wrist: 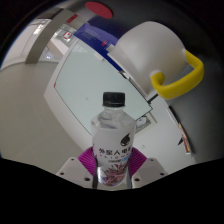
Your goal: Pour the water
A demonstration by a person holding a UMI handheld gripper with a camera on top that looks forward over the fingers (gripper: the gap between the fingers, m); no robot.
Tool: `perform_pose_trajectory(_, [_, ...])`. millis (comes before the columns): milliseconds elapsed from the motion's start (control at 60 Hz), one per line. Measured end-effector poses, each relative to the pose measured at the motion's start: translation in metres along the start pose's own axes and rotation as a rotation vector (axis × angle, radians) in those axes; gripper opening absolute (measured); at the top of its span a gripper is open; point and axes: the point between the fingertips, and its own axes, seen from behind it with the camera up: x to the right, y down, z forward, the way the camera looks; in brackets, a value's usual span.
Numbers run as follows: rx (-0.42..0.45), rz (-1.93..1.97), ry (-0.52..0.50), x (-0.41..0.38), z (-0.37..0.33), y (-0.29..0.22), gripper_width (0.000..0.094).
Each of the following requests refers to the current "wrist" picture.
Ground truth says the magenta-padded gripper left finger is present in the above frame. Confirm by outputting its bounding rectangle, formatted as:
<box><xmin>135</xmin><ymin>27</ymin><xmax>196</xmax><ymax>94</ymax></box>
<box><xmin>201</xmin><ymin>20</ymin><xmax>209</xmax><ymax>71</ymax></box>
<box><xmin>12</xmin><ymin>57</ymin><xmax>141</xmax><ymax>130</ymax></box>
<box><xmin>55</xmin><ymin>146</ymin><xmax>99</xmax><ymax>190</ymax></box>

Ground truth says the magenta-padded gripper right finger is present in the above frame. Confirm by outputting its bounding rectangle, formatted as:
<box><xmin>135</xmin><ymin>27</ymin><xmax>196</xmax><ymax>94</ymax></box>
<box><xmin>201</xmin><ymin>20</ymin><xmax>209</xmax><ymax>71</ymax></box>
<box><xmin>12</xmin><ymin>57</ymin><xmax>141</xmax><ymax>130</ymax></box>
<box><xmin>127</xmin><ymin>147</ymin><xmax>169</xmax><ymax>190</ymax></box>

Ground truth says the clear white-labelled drink bottle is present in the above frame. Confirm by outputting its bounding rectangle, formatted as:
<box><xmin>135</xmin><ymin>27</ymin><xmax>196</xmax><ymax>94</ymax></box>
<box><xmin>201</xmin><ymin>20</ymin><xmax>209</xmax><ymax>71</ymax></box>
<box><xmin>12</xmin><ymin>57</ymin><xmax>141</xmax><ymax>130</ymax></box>
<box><xmin>90</xmin><ymin>91</ymin><xmax>137</xmax><ymax>190</ymax></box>

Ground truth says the red fire extinguisher box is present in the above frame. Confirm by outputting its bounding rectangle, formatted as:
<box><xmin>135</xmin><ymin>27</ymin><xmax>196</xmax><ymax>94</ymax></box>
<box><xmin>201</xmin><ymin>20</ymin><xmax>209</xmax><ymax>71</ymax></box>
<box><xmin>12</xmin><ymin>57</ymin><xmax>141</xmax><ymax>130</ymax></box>
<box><xmin>66</xmin><ymin>13</ymin><xmax>80</xmax><ymax>24</ymax></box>

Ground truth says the flat round red coaster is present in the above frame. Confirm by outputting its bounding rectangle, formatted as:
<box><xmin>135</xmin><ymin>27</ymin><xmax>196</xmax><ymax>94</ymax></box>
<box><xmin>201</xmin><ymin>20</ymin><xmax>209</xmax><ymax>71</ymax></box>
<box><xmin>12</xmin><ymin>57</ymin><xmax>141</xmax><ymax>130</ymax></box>
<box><xmin>84</xmin><ymin>1</ymin><xmax>114</xmax><ymax>20</ymax></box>

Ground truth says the white mug with yellow handle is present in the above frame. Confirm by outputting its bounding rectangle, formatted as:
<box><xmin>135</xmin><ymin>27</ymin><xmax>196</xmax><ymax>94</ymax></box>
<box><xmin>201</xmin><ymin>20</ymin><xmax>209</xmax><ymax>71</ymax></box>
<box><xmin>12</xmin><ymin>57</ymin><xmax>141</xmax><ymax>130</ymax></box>
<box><xmin>114</xmin><ymin>20</ymin><xmax>205</xmax><ymax>101</ymax></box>

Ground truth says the red flag wall sign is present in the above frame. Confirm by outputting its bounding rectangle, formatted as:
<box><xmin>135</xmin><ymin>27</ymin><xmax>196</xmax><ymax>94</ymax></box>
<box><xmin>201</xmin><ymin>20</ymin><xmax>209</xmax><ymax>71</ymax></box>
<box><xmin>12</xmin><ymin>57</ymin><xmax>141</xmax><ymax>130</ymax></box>
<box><xmin>62</xmin><ymin>31</ymin><xmax>73</xmax><ymax>41</ymax></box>

